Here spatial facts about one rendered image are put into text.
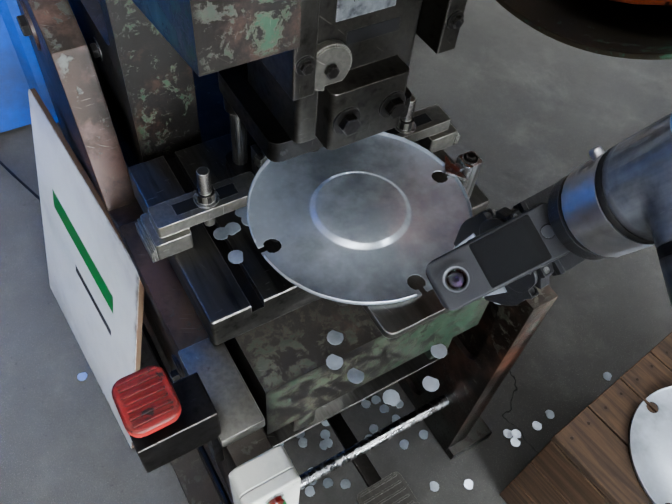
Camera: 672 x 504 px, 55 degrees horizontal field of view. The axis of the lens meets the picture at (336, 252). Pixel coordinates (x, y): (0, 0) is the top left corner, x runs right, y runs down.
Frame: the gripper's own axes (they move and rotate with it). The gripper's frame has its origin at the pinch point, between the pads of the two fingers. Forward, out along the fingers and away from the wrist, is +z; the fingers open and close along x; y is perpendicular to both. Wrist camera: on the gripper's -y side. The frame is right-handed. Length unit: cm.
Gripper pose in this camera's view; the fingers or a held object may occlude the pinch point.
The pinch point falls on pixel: (455, 277)
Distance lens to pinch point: 68.3
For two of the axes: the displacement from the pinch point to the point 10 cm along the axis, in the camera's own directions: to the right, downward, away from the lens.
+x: -4.8, -8.7, 0.8
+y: 8.3, -4.2, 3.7
